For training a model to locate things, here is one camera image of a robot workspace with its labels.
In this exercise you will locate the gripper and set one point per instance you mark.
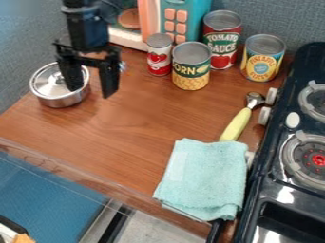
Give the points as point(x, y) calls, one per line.
point(91, 53)

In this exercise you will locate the green corn can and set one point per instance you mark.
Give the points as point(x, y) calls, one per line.
point(191, 66)

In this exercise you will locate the small red tomato can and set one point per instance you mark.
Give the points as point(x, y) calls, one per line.
point(159, 55)

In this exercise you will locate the toy microwave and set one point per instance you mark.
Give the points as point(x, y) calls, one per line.
point(160, 20)

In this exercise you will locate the blue cloth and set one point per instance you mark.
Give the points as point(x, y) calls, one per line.
point(205, 180)

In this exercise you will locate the silver pot lid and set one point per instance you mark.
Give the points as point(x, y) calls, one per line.
point(53, 83)

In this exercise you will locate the toy stove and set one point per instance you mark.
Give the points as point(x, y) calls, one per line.
point(287, 148)

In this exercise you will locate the yellow pineapple can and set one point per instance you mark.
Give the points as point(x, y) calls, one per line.
point(262, 58)

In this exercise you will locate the silver pot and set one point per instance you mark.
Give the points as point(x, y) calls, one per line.
point(59, 91)

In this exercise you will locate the tall red tomato sauce can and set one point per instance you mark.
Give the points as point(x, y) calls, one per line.
point(222, 39)

